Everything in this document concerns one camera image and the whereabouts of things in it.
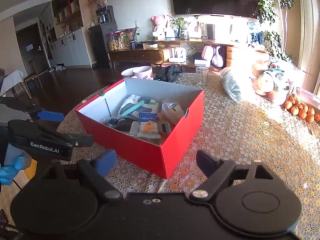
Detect clear plastic bag grey contents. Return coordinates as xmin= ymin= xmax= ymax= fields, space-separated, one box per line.
xmin=220 ymin=67 xmax=244 ymax=103

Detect black cabinet with coffee machine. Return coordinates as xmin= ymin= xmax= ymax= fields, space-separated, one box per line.
xmin=89 ymin=5 xmax=118 ymax=68

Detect pink plush bear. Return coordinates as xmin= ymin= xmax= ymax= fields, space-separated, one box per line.
xmin=151 ymin=15 xmax=166 ymax=40

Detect purple vase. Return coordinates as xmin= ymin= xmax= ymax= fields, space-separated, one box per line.
xmin=212 ymin=46 xmax=226 ymax=68

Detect white snack bag orange picture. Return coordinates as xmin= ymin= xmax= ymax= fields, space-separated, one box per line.
xmin=161 ymin=101 xmax=185 ymax=125

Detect pink love mug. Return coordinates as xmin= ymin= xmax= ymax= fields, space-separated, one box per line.
xmin=132 ymin=66 xmax=153 ymax=80

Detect wooden tv cabinet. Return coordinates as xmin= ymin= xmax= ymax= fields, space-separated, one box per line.
xmin=108 ymin=38 xmax=242 ymax=68

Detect blue snack packet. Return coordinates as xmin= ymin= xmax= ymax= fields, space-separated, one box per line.
xmin=137 ymin=112 xmax=161 ymax=139

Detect pile of oranges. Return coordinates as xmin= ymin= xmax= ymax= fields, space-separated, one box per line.
xmin=284 ymin=96 xmax=319 ymax=123

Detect black snack packet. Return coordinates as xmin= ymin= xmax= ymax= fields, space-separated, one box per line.
xmin=103 ymin=116 xmax=135 ymax=132

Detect white red-rimmed dotted bowl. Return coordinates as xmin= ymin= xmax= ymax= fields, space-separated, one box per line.
xmin=121 ymin=67 xmax=137 ymax=79

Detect blue gloved hand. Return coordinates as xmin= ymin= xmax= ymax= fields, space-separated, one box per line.
xmin=0 ymin=156 xmax=28 ymax=185

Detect black cloth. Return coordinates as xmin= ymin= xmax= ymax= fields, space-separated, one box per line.
xmin=153 ymin=65 xmax=185 ymax=82

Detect white grey wipes pack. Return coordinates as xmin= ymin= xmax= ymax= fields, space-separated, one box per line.
xmin=118 ymin=95 xmax=159 ymax=120

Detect clear glass cup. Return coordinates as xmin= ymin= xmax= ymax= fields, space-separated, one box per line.
xmin=196 ymin=66 xmax=209 ymax=87

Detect green leafy tree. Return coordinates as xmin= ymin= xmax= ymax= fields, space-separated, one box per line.
xmin=254 ymin=0 xmax=295 ymax=63

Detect pink case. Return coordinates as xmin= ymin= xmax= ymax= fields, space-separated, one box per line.
xmin=201 ymin=45 xmax=215 ymax=61

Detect jar of snacks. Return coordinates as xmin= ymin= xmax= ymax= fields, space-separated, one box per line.
xmin=106 ymin=31 xmax=120 ymax=51

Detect red white cardboard box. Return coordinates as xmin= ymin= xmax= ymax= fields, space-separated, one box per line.
xmin=76 ymin=78 xmax=204 ymax=179

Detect teal toothbrush case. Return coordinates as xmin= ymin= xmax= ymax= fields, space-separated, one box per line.
xmin=121 ymin=100 xmax=145 ymax=116

